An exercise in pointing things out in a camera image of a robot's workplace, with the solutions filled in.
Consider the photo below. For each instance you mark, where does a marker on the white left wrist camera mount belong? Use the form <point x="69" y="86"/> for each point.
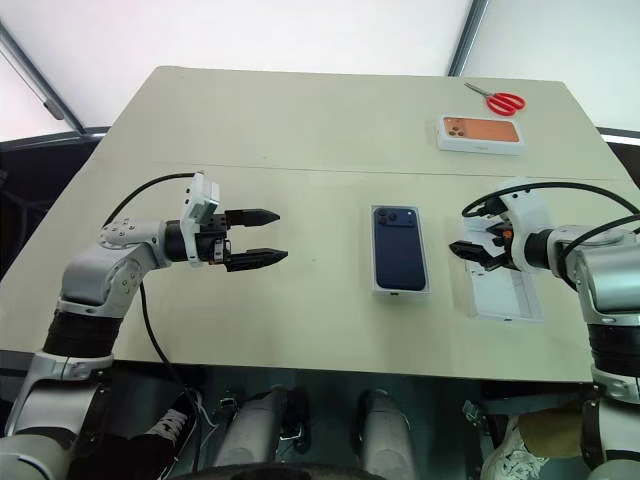
<point x="197" y="200"/>

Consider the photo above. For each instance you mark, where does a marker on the dark blue smartphone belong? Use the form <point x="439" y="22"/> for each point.
<point x="400" y="250"/>

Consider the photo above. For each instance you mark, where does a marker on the white box copper phone print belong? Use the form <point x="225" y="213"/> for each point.
<point x="482" y="132"/>

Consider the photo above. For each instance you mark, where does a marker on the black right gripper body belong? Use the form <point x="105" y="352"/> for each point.
<point x="502" y="245"/>

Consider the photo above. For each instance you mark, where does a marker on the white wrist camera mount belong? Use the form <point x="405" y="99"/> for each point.
<point x="197" y="200"/>
<point x="525" y="210"/>

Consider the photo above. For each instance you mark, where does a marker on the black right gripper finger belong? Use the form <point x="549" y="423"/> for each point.
<point x="472" y="251"/>
<point x="492" y="265"/>

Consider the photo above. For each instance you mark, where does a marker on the grey rounded cylinder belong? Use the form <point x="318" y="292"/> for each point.
<point x="255" y="430"/>
<point x="385" y="435"/>

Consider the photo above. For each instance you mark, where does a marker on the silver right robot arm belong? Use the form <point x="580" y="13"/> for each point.
<point x="605" y="270"/>

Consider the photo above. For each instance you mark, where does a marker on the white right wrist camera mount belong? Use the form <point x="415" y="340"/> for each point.
<point x="525" y="210"/>

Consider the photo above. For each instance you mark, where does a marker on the white box tray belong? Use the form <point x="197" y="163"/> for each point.
<point x="505" y="300"/>

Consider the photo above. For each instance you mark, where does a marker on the black and white sneaker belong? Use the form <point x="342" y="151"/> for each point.
<point x="172" y="425"/>

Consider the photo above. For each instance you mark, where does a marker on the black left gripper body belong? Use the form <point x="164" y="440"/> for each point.
<point x="212" y="240"/>

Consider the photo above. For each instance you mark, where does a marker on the white phone box base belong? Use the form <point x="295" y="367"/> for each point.
<point x="400" y="293"/>

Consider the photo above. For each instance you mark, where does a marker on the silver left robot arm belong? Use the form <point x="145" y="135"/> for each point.
<point x="115" y="255"/>

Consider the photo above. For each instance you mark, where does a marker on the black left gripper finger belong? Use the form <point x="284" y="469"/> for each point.
<point x="252" y="218"/>
<point x="255" y="258"/>

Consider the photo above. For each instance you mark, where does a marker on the grey metal frame pole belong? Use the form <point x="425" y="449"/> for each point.
<point x="40" y="82"/>
<point x="467" y="35"/>

